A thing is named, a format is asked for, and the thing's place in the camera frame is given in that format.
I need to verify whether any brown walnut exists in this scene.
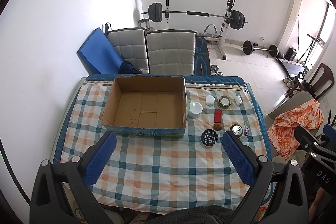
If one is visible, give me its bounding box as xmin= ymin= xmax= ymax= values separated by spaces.
xmin=213 ymin=123 xmax=223 ymax=131

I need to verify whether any white earbuds case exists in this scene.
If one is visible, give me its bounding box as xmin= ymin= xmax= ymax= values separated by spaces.
xmin=205 ymin=96 xmax=215 ymax=106

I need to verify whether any silver metal cup with strainer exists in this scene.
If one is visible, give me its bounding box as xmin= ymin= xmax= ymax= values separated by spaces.
xmin=230 ymin=124 xmax=243 ymax=138

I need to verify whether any small white cylinder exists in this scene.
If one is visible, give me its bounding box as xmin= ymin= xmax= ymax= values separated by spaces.
xmin=235 ymin=96 xmax=243 ymax=105

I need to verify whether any orange patterned cloth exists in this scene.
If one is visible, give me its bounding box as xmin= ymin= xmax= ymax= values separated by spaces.
xmin=267 ymin=99 xmax=324 ymax=160

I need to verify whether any grey padded chair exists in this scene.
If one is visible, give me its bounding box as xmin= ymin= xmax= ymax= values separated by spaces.
xmin=146 ymin=30 xmax=196 ymax=76
xmin=107 ymin=27 xmax=149 ymax=74

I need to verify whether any barbell on rack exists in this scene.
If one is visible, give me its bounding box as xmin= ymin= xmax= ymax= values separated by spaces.
xmin=142 ymin=3 xmax=248 ymax=30

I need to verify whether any dark wooden chair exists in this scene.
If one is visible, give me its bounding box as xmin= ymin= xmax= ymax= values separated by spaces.
xmin=306 ymin=63 xmax=335 ymax=100

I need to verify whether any grey padded chair right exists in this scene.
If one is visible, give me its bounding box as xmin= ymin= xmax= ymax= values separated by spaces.
xmin=146 ymin=30 xmax=196 ymax=76

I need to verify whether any white round container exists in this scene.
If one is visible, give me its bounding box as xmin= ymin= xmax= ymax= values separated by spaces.
xmin=188 ymin=102 xmax=203 ymax=118

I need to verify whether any red rectangular case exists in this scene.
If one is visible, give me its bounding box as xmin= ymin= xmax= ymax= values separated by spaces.
xmin=214 ymin=109 xmax=222 ymax=124

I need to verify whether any clear tape roll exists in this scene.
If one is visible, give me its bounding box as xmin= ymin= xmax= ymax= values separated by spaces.
xmin=218 ymin=96 xmax=231 ymax=109

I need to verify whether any black round ME tin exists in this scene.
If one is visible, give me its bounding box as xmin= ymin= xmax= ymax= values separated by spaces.
xmin=200 ymin=128 xmax=219 ymax=147

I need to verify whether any blue folded mat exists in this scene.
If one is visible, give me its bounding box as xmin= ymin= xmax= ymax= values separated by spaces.
xmin=77 ymin=28 xmax=124 ymax=75

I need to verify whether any dark blue knitted cloth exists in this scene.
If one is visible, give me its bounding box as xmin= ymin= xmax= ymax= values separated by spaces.
xmin=118 ymin=61 xmax=142 ymax=75

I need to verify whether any open cardboard box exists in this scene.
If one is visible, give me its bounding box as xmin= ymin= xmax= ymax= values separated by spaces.
xmin=101 ymin=75 xmax=187 ymax=138

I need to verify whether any plaid tablecloth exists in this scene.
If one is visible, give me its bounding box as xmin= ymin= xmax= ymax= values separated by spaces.
xmin=51 ymin=75 xmax=271 ymax=214

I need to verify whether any small Pepsi bottle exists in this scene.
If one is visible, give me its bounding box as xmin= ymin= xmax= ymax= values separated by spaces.
xmin=244 ymin=121 xmax=250 ymax=136

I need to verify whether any short barbell on floor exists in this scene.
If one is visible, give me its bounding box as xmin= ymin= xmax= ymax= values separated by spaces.
xmin=241 ymin=40 xmax=279 ymax=57

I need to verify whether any grey padded chair left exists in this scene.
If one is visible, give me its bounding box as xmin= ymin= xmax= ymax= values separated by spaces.
xmin=107 ymin=27 xmax=149 ymax=74

